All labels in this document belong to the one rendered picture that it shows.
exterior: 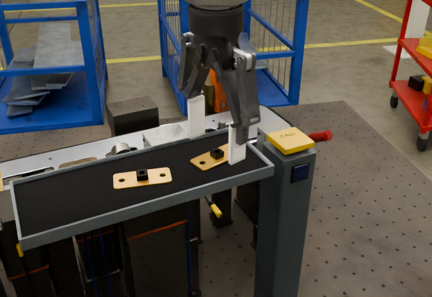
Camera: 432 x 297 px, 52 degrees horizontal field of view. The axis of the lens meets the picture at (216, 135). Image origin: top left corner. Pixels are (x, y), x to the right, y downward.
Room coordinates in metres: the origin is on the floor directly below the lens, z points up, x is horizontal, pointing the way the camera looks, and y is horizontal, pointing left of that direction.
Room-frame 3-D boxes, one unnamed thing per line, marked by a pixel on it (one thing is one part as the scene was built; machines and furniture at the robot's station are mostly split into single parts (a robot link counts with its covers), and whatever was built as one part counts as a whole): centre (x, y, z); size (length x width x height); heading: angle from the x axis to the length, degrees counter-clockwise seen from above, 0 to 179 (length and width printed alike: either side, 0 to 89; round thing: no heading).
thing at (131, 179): (0.54, 0.11, 1.17); 0.08 x 0.04 x 0.01; 103
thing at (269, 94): (3.28, -0.04, 0.48); 1.20 x 0.80 x 0.95; 14
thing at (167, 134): (0.73, 0.08, 0.90); 0.13 x 0.08 x 0.41; 26
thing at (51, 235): (0.55, 0.11, 1.16); 0.37 x 0.14 x 0.02; 116
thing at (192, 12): (0.60, 0.00, 1.36); 0.08 x 0.07 x 0.09; 40
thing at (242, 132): (0.55, -0.04, 1.24); 0.03 x 0.01 x 0.05; 40
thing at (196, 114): (0.64, 0.03, 1.21); 0.03 x 0.01 x 0.07; 130
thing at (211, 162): (0.60, 0.00, 1.17); 0.08 x 0.04 x 0.01; 130
